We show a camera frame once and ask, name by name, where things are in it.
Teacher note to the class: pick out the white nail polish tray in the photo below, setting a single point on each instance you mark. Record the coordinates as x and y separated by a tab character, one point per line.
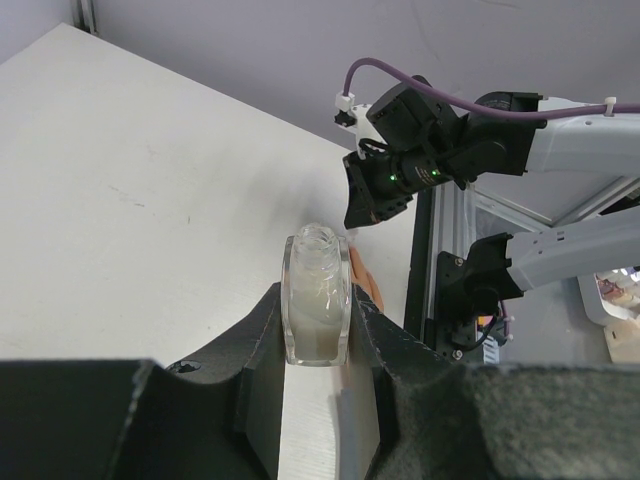
598	309

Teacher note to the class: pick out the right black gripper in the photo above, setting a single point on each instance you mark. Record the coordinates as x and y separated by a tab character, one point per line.
375	191

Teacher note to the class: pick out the left aluminium frame post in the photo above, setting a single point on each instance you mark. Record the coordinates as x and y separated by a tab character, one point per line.
84	16

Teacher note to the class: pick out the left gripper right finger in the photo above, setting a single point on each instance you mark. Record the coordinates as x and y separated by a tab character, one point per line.
421	416

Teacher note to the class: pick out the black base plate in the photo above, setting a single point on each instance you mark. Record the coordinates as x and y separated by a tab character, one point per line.
438	312

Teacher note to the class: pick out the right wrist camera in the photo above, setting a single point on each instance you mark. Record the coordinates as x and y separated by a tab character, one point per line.
353	119

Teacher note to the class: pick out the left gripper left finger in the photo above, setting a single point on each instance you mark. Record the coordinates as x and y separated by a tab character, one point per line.
215	414

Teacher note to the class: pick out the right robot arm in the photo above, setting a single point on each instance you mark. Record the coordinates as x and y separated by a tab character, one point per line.
415	138

